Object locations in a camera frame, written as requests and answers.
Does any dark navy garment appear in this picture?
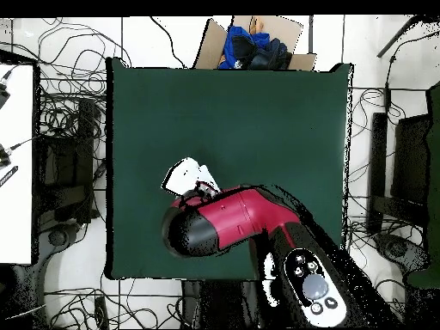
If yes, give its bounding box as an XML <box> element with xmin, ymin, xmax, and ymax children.
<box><xmin>231</xmin><ymin>34</ymin><xmax>293</xmax><ymax>70</ymax></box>

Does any black device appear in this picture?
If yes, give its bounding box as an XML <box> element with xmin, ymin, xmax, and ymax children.
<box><xmin>0</xmin><ymin>70</ymin><xmax>13</xmax><ymax>109</ymax></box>
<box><xmin>0</xmin><ymin>135</ymin><xmax>42</xmax><ymax>169</ymax></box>

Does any black power strip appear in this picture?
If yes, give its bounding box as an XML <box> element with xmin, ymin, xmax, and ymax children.
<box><xmin>94</xmin><ymin>295</ymin><xmax>109</xmax><ymax>329</ymax></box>

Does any black rod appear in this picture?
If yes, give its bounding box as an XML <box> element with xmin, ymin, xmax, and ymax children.
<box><xmin>376</xmin><ymin>15</ymin><xmax>427</xmax><ymax>58</ymax></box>

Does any brown cardboard box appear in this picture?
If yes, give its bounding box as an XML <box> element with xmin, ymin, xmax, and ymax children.
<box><xmin>192</xmin><ymin>15</ymin><xmax>318</xmax><ymax>71</ymax></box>

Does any white desk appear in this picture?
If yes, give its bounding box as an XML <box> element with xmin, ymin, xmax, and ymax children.
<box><xmin>0</xmin><ymin>63</ymin><xmax>35</xmax><ymax>266</ymax></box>

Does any black cable tangle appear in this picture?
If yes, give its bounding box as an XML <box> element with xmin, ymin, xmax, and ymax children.
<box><xmin>44</xmin><ymin>274</ymin><xmax>185</xmax><ymax>329</ymax></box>
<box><xmin>0</xmin><ymin>16</ymin><xmax>133</xmax><ymax>138</ymax></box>
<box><xmin>346</xmin><ymin>87</ymin><xmax>425</xmax><ymax>241</ymax></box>

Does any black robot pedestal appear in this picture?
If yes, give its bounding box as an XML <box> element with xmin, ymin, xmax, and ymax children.
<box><xmin>180</xmin><ymin>279</ymin><xmax>266</xmax><ymax>329</ymax></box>

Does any blue garment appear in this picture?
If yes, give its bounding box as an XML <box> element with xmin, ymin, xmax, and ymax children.
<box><xmin>217</xmin><ymin>25</ymin><xmax>272</xmax><ymax>70</ymax></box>

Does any white towel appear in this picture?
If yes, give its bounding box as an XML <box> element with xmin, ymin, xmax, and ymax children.
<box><xmin>161</xmin><ymin>156</ymin><xmax>222</xmax><ymax>199</ymax></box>

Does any dark green table cloth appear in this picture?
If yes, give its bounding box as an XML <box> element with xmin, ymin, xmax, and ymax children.
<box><xmin>105</xmin><ymin>56</ymin><xmax>354</xmax><ymax>281</ymax></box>

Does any black labelled bar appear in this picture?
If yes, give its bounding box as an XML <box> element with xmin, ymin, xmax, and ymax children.
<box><xmin>0</xmin><ymin>165</ymin><xmax>19</xmax><ymax>188</ymax></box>

